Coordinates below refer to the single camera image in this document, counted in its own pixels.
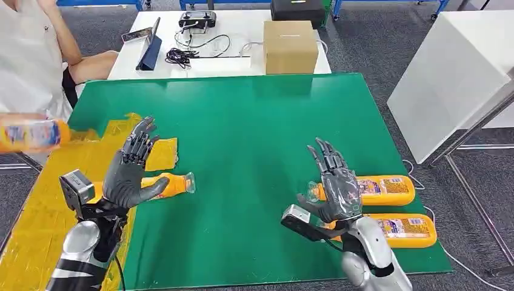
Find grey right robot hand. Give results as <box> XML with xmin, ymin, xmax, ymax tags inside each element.
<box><xmin>296</xmin><ymin>137</ymin><xmax>364</xmax><ymax>224</ymax></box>

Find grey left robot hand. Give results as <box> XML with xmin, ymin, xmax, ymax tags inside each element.
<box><xmin>102</xmin><ymin>116</ymin><xmax>171</xmax><ymax>210</ymax></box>

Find orange drink bottle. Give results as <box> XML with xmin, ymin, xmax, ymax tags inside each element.
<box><xmin>91</xmin><ymin>172</ymin><xmax>197</xmax><ymax>204</ymax></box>
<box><xmin>307</xmin><ymin>175</ymin><xmax>416</xmax><ymax>207</ymax></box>
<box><xmin>319</xmin><ymin>213</ymin><xmax>438</xmax><ymax>249</ymax></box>
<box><xmin>0</xmin><ymin>113</ymin><xmax>72</xmax><ymax>154</ymax></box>

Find small yellow sheet patch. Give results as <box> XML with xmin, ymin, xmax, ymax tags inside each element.
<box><xmin>145</xmin><ymin>138</ymin><xmax>179</xmax><ymax>172</ymax></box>

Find green table mat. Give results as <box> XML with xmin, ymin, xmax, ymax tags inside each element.
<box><xmin>68</xmin><ymin>73</ymin><xmax>454</xmax><ymax>291</ymax></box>

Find tablet in blue case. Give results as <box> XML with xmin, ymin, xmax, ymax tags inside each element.
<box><xmin>135</xmin><ymin>16</ymin><xmax>163</xmax><ymax>72</ymax></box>

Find white table steel legs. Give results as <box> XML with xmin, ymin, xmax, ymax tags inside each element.
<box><xmin>386</xmin><ymin>10</ymin><xmax>514</xmax><ymax>278</ymax></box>

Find person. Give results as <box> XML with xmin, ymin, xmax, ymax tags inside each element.
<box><xmin>0</xmin><ymin>0</ymin><xmax>120</xmax><ymax>121</ymax></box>

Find brown cardboard box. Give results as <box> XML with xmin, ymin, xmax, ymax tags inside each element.
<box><xmin>263</xmin><ymin>20</ymin><xmax>319</xmax><ymax>76</ymax></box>

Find black handheld controller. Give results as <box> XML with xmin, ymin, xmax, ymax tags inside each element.
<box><xmin>178</xmin><ymin>10</ymin><xmax>218</xmax><ymax>30</ymax></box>

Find blue metal rack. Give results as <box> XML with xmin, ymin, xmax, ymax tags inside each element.
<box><xmin>56</xmin><ymin>0</ymin><xmax>146</xmax><ymax>12</ymax></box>
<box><xmin>179</xmin><ymin>0</ymin><xmax>274</xmax><ymax>11</ymax></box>

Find white work table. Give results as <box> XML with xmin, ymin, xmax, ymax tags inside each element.
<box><xmin>107</xmin><ymin>10</ymin><xmax>333</xmax><ymax>80</ymax></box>

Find black case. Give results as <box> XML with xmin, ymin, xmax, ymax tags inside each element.
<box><xmin>271</xmin><ymin>0</ymin><xmax>327</xmax><ymax>29</ymax></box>

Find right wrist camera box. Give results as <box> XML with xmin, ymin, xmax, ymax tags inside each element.
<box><xmin>280</xmin><ymin>204</ymin><xmax>342</xmax><ymax>243</ymax></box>

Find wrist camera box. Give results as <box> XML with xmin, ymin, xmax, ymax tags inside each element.
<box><xmin>280</xmin><ymin>204</ymin><xmax>342</xmax><ymax>243</ymax></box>
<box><xmin>59</xmin><ymin>169</ymin><xmax>96</xmax><ymax>213</ymax></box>

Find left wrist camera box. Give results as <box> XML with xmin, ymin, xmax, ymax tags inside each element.
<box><xmin>59</xmin><ymin>169</ymin><xmax>96</xmax><ymax>213</ymax></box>

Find white floor cable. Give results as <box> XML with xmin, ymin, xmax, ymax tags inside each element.
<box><xmin>401</xmin><ymin>158</ymin><xmax>502</xmax><ymax>291</ymax></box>

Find black cable bundle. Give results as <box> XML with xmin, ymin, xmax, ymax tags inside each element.
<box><xmin>165</xmin><ymin>47</ymin><xmax>201</xmax><ymax>70</ymax></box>

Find black looped cable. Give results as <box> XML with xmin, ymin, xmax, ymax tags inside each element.
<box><xmin>175</xmin><ymin>28</ymin><xmax>233</xmax><ymax>59</ymax></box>

